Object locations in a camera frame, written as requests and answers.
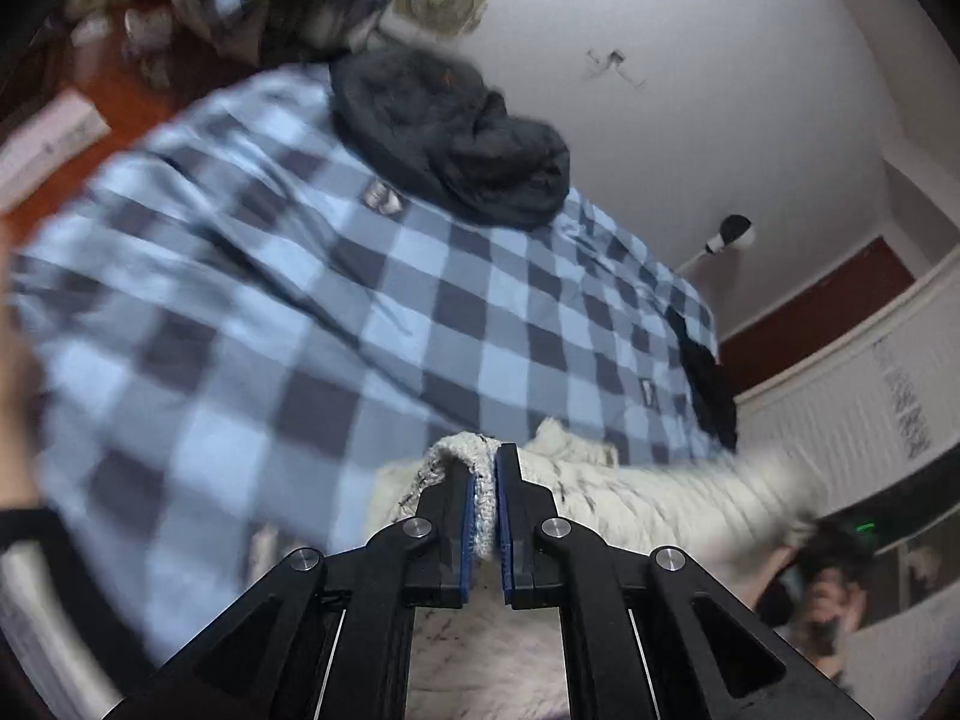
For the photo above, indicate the cream plaid tweed jacket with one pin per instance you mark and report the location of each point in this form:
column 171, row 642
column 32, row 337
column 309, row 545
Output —
column 637, row 499

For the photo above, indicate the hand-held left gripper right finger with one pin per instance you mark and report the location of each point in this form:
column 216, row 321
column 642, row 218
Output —
column 504, row 525

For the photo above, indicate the blue checkered bed sheet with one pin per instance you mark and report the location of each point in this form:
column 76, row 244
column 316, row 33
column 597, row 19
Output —
column 300, row 300

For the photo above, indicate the wall bracket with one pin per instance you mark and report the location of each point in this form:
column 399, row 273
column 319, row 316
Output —
column 615, row 64

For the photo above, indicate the person's right hand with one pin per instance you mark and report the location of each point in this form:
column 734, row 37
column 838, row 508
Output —
column 821, row 615

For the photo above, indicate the black cloth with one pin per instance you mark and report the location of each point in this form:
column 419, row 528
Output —
column 709, row 382

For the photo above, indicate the white box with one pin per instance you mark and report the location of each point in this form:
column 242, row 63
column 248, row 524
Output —
column 45, row 142

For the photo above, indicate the black jacket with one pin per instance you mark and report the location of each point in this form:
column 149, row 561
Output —
column 457, row 135

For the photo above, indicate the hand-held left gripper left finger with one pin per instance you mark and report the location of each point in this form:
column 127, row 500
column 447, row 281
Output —
column 469, row 517

